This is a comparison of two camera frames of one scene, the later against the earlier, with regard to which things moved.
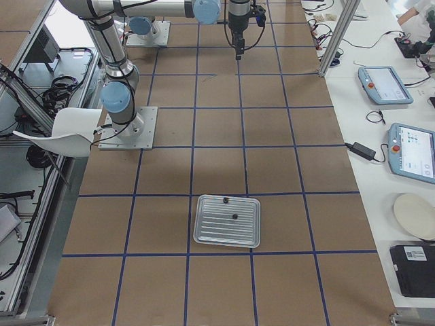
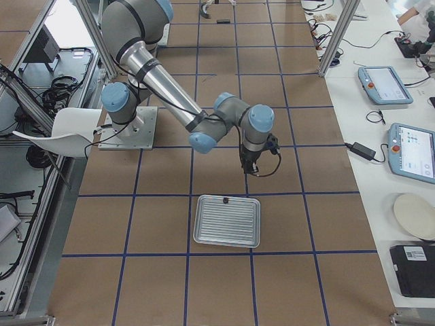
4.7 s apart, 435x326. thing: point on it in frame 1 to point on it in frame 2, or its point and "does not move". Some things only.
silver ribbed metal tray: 214,223 does not move
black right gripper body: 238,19 to 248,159
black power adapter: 363,151 does not move
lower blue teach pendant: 411,152 does not move
